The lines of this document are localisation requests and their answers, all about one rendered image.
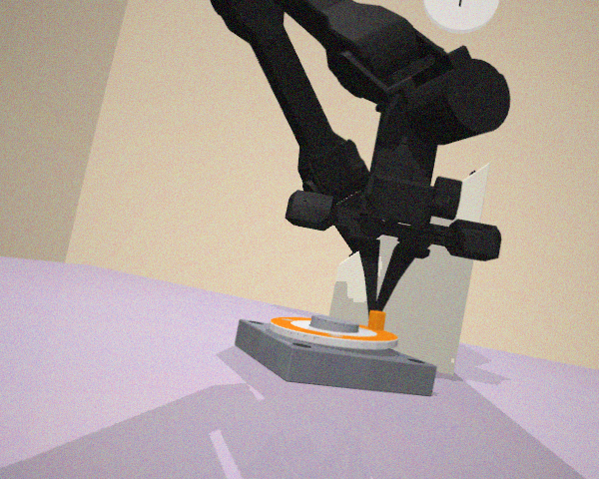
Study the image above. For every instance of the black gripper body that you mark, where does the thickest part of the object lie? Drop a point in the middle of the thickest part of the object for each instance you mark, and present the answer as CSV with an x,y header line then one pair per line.
x,y
462,238

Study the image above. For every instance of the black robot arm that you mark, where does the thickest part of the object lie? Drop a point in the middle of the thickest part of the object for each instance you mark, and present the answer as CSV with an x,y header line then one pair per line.
x,y
425,96

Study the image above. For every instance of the orange round plate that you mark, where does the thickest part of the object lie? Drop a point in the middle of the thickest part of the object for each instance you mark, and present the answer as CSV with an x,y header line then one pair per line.
x,y
371,337

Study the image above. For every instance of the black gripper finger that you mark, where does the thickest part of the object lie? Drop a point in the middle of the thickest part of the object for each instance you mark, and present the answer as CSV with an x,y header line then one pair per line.
x,y
369,255
402,257

